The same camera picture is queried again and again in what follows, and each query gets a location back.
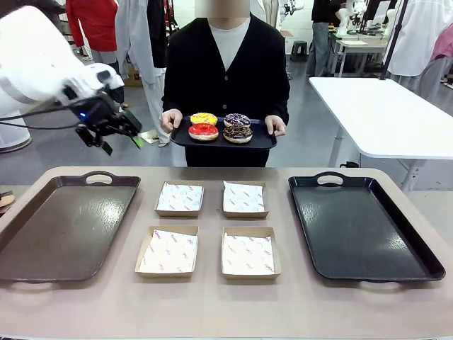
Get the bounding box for white folding table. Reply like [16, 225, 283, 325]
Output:
[308, 76, 453, 192]

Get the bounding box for black vertical pole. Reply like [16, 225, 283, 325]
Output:
[380, 0, 408, 81]

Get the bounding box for white printed paper liner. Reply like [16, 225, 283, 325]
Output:
[139, 228, 198, 274]
[222, 181, 265, 213]
[222, 233, 276, 276]
[156, 183, 204, 213]

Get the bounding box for large brown plastic tray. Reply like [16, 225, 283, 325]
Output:
[0, 171, 142, 284]

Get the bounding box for background workbench table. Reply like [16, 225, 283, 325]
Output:
[332, 35, 390, 77]

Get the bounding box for cardboard box on floor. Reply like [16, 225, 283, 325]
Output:
[124, 67, 143, 88]

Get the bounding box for small black serving tray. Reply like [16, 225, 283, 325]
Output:
[168, 115, 278, 150]

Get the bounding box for person left forearm black sleeve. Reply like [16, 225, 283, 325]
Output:
[267, 76, 291, 118]

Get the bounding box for chocolate sprinkled donut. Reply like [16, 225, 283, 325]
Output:
[222, 124, 254, 145]

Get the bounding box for purple frosted sprinkled donut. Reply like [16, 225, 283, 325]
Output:
[223, 113, 252, 129]

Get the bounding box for kraft cardboard donut box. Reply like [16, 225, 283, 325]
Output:
[134, 225, 200, 279]
[221, 226, 282, 281]
[154, 180, 205, 217]
[222, 180, 270, 220]

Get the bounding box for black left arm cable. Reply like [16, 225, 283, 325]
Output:
[0, 103, 81, 130]

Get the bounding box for person left hand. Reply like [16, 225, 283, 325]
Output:
[264, 115, 287, 137]

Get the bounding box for person right forearm black sleeve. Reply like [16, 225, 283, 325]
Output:
[161, 76, 185, 113]

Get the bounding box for yellow frosted donut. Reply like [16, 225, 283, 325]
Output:
[190, 112, 218, 128]

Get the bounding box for mannequin in red top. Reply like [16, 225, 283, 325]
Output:
[65, 0, 120, 65]

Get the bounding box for background person in jeans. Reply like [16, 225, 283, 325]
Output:
[306, 0, 343, 77]

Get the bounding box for person torso black cardigan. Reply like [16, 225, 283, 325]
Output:
[161, 12, 291, 167]

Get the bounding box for large black plastic tray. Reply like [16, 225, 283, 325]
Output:
[287, 171, 446, 284]

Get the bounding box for red frosted donut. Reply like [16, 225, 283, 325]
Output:
[188, 123, 219, 142]

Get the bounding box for paper sheet on floor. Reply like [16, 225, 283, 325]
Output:
[137, 130, 161, 145]

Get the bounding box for dark plastic stool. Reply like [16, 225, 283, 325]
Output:
[290, 40, 308, 64]

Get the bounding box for white cylindrical pedestal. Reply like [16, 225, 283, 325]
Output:
[0, 90, 33, 154]

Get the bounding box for pink garment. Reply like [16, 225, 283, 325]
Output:
[430, 24, 453, 61]

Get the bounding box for person right hand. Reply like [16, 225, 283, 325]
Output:
[159, 108, 184, 135]

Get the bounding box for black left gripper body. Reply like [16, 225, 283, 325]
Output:
[72, 92, 143, 139]

